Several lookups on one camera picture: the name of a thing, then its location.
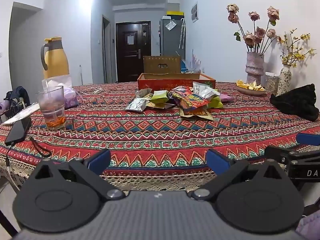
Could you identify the glass cup with drink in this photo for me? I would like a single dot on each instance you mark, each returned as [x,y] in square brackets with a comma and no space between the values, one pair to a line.
[52,106]

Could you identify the black cloth bag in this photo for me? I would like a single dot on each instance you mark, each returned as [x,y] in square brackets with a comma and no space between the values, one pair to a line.
[299,101]

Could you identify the pink snack packet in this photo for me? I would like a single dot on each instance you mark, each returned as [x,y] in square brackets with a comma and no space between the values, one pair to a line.
[226,98]

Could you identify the patterned red tablecloth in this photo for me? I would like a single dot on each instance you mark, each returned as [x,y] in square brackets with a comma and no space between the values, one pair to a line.
[155,149]

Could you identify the speckled small vase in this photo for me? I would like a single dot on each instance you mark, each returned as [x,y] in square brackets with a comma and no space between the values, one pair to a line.
[284,80]

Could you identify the yellow flower branches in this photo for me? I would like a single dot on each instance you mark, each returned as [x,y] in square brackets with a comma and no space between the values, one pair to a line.
[295,48]

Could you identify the clothes pile on chair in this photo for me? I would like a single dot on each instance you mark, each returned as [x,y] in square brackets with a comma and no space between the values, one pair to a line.
[14,101]

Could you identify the wooden chair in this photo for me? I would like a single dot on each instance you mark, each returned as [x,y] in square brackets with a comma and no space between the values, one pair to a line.
[162,64]

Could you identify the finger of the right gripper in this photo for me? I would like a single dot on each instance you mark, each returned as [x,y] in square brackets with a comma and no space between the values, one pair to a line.
[308,139]

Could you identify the yellow box on fridge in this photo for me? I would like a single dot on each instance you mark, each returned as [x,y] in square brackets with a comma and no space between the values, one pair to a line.
[177,13]

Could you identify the green snack packet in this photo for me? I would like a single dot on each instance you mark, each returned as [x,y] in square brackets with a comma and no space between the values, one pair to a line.
[159,96]

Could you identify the dark entrance door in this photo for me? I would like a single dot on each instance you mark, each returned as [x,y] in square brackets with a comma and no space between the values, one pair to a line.
[133,42]

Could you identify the black phone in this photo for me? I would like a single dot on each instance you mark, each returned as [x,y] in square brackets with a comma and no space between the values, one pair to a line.
[18,131]

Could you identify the pink ceramic vase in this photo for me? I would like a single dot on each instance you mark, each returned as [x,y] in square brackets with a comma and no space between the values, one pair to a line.
[254,67]

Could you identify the yellow thermos jug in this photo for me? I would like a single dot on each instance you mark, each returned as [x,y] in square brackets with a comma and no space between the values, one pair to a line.
[53,58]

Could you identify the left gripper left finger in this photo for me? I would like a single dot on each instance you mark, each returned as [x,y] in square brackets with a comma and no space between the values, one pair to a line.
[59,198]

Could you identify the brown snack packet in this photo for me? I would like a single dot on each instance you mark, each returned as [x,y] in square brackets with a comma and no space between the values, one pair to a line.
[196,113]

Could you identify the red orange snack bag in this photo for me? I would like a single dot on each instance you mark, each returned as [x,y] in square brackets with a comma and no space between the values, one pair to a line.
[185,98]

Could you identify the orange cardboard box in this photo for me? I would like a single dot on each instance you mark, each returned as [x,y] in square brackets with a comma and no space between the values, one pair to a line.
[171,80]

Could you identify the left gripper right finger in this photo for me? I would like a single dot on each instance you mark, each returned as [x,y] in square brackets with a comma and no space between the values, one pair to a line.
[254,198]

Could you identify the grey refrigerator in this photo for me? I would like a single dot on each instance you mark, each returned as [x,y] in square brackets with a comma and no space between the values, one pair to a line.
[172,36]

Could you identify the glass jar white lid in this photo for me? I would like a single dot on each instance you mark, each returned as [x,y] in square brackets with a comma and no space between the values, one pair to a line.
[271,82]

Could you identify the dried pink roses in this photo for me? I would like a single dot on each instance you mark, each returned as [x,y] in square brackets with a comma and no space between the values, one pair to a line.
[259,39]

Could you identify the plate of orange peels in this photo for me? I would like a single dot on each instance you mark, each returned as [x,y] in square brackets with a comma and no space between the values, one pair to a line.
[250,88]

